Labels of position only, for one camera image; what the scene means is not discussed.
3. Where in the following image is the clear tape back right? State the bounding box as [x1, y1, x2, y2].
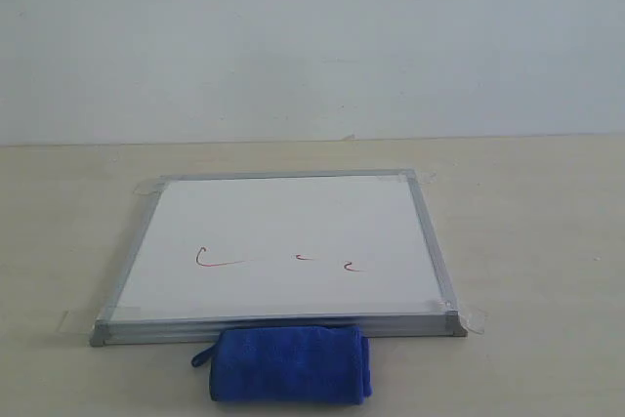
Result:
[376, 169, 438, 186]

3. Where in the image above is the clear tape back left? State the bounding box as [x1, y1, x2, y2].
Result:
[133, 178, 169, 196]

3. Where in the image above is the clear tape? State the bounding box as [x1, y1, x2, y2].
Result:
[428, 300, 487, 337]
[56, 307, 141, 336]
[376, 169, 438, 186]
[133, 178, 169, 196]

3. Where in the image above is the blue microfibre cloth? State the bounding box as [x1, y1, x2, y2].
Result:
[190, 326, 372, 405]

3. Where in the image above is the clear tape front right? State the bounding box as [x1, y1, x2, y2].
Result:
[428, 300, 487, 337]

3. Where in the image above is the white board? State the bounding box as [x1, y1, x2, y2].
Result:
[90, 169, 459, 347]

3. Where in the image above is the clear tape front left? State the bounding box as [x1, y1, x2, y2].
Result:
[56, 307, 141, 336]

